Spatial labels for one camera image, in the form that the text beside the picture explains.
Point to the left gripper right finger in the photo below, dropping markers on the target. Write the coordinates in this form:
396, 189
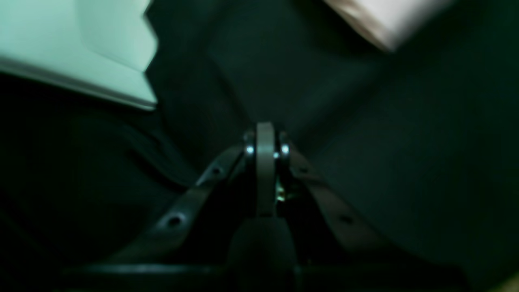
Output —
322, 218

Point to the black table cloth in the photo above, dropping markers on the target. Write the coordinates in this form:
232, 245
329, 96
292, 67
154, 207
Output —
423, 142

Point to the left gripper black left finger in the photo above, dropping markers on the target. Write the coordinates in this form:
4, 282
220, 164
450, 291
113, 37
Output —
173, 228

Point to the pink T-shirt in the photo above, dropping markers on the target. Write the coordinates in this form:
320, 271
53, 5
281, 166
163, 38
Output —
387, 24

